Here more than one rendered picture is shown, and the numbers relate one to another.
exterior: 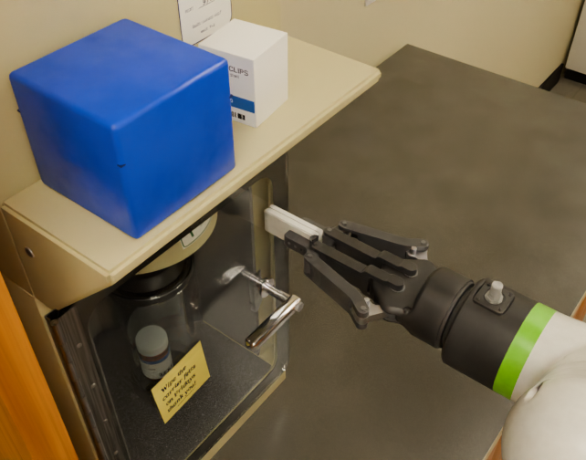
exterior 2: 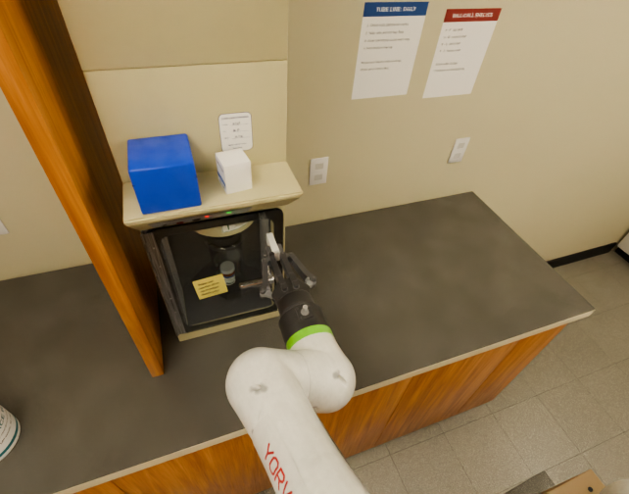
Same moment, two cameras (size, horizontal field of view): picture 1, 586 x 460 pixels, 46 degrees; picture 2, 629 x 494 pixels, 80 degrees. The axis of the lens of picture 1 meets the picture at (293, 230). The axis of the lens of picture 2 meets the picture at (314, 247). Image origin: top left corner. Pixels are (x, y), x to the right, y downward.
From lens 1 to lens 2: 0.41 m
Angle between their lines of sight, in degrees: 21
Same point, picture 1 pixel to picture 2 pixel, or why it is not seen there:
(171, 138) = (160, 183)
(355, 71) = (291, 188)
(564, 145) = (514, 280)
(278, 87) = (244, 181)
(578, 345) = (314, 348)
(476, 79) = (495, 224)
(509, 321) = (301, 324)
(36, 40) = (144, 131)
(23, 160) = not seen: hidden behind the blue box
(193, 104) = (172, 174)
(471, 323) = (288, 317)
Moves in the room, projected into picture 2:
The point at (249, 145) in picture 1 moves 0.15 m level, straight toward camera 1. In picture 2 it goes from (217, 199) to (155, 249)
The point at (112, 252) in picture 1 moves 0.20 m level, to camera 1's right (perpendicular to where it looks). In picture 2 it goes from (132, 215) to (220, 267)
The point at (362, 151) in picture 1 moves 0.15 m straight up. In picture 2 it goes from (402, 234) to (411, 205)
